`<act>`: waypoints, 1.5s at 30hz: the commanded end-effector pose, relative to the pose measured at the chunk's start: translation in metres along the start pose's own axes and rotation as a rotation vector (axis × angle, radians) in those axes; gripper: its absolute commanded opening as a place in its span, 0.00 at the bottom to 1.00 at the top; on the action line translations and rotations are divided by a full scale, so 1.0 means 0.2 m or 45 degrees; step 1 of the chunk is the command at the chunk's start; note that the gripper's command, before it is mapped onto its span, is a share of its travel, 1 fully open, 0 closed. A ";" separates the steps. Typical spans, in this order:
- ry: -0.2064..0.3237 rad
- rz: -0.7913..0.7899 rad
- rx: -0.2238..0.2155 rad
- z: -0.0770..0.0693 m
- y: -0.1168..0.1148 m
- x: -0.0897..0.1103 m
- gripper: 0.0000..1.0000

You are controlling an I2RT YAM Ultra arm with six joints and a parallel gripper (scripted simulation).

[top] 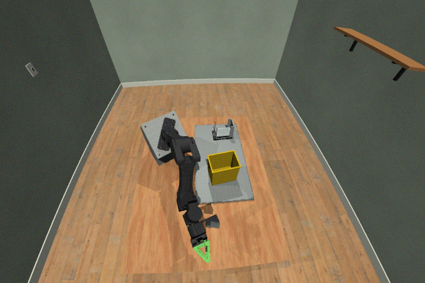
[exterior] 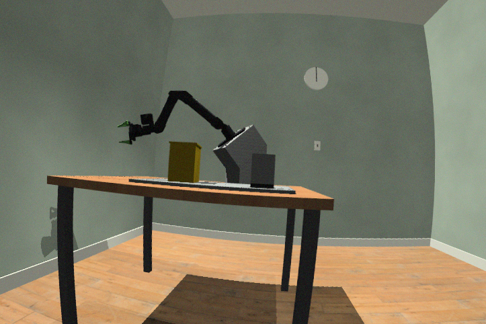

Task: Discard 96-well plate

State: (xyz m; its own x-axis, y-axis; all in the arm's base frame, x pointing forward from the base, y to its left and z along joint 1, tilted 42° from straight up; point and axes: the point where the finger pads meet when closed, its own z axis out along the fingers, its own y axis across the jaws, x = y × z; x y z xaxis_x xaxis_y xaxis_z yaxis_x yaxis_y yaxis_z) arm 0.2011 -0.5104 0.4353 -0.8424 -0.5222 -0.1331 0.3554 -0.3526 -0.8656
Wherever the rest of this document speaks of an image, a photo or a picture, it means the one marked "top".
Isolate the yellow open-top bin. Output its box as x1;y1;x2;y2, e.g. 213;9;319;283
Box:
207;150;241;185

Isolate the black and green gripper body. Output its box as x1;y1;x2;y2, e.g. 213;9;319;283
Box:
187;221;207;247

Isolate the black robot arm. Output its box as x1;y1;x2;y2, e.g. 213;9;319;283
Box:
158;117;220;236

